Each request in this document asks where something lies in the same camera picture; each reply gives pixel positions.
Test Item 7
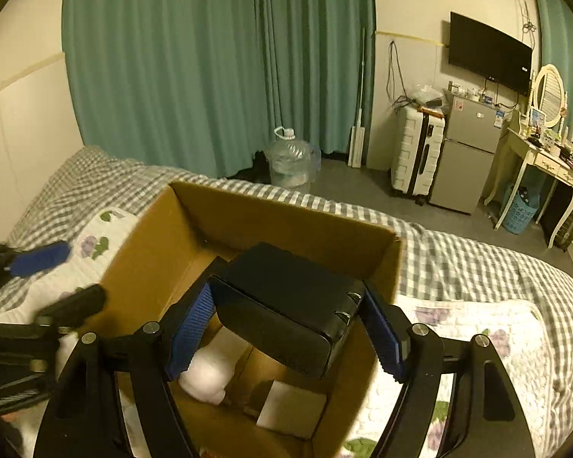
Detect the white flat box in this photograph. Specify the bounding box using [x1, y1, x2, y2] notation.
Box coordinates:
[256, 380, 328, 440]

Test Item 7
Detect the clear plastic bag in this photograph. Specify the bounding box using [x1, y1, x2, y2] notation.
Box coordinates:
[407, 83, 446, 108]

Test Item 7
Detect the white suitcase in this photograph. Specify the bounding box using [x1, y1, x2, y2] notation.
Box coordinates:
[390, 103, 446, 207]

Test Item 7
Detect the green curtain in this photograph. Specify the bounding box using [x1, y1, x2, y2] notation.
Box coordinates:
[62, 0, 268, 179]
[253, 0, 377, 165]
[529, 0, 573, 140]

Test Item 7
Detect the white flat mop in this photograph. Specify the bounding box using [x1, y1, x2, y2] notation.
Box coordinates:
[347, 26, 367, 169]

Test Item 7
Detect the black wall television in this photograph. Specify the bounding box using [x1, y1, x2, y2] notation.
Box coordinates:
[447, 11, 534, 97]

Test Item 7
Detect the grey checked bed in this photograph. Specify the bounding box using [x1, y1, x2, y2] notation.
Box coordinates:
[0, 145, 573, 458]

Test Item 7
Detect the white oval mirror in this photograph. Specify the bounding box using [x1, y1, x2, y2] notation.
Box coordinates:
[529, 64, 568, 128]

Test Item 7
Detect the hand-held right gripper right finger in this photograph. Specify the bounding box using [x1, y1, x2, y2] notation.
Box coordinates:
[360, 281, 538, 458]

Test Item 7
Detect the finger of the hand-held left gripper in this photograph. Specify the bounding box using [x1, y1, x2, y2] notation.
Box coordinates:
[0, 241, 73, 281]
[0, 284, 108, 344]

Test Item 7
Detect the blue plastic basket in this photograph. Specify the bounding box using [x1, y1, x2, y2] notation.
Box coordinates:
[501, 183, 540, 235]

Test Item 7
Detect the black rectangular box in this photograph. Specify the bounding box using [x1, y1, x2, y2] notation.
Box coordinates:
[211, 242, 367, 380]

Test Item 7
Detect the silver small fridge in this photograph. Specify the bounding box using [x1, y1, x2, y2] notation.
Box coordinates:
[430, 92, 508, 215]

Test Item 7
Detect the white dressing table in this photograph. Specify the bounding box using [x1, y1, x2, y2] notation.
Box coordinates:
[484, 113, 573, 250]

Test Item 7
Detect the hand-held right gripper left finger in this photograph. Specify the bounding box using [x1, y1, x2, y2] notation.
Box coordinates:
[32, 281, 218, 458]

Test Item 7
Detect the clear plastic water jug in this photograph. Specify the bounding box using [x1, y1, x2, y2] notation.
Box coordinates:
[264, 126, 322, 188]

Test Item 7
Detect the black hanging cable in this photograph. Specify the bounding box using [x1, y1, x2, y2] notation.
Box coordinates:
[386, 40, 412, 106]

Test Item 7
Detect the brown cardboard box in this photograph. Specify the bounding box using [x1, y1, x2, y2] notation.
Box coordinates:
[83, 180, 404, 458]

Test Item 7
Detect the white floral quilt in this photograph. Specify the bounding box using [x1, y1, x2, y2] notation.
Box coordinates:
[0, 207, 572, 458]

